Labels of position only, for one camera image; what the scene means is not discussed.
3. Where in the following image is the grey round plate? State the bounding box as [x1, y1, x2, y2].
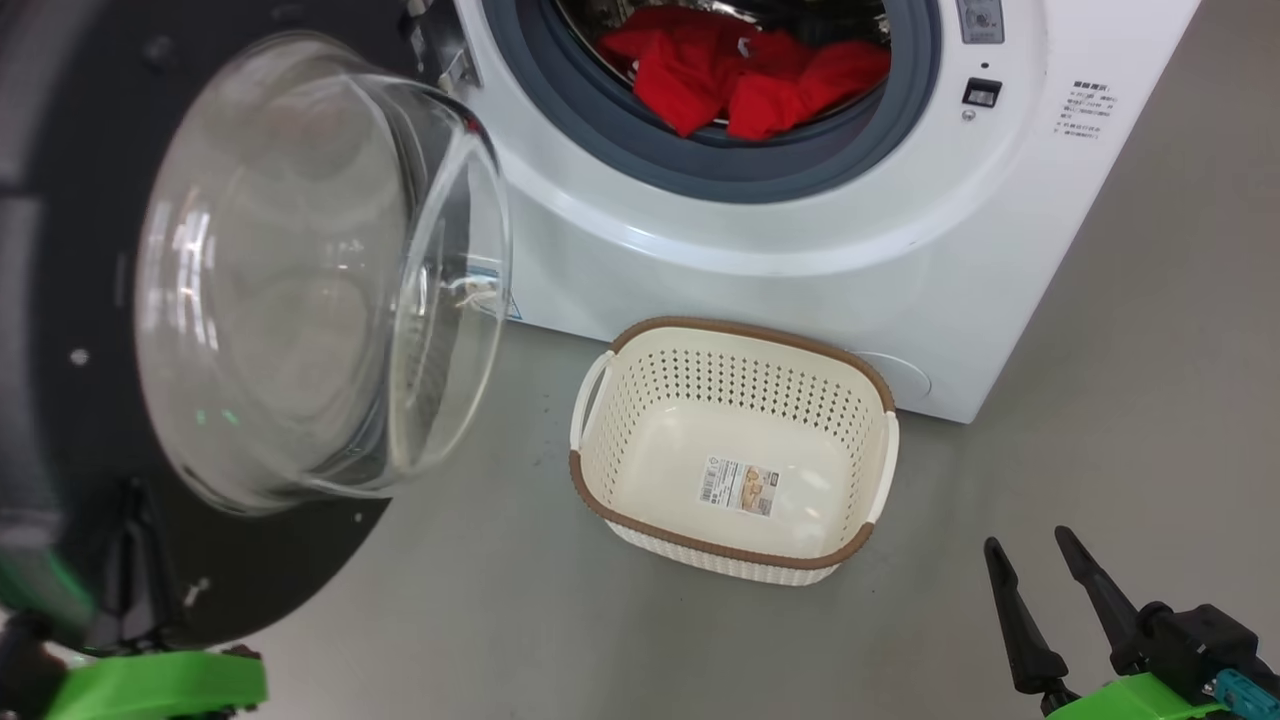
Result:
[858, 350, 933, 403]

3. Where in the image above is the red and white garment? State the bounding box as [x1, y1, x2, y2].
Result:
[597, 8, 893, 141]

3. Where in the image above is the teal cable connector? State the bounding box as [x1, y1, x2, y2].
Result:
[1215, 668, 1280, 720]

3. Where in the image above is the grey rubber door gasket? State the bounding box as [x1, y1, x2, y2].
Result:
[480, 0, 943, 206]

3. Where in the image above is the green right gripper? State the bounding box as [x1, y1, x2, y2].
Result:
[983, 526, 1241, 720]

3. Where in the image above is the blue energy label sticker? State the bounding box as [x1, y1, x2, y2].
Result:
[470, 265, 523, 323]

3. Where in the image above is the black round glass washer door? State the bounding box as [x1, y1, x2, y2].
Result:
[0, 0, 513, 651]

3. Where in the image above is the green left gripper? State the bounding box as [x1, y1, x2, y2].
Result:
[45, 480, 269, 720]

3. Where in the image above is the white product label sticker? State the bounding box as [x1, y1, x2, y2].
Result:
[697, 458, 779, 517]

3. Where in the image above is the cream perforated laundry basket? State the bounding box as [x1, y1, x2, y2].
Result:
[568, 317, 901, 587]

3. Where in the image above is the white front-load washing machine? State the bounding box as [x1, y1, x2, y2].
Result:
[400, 0, 1201, 424]

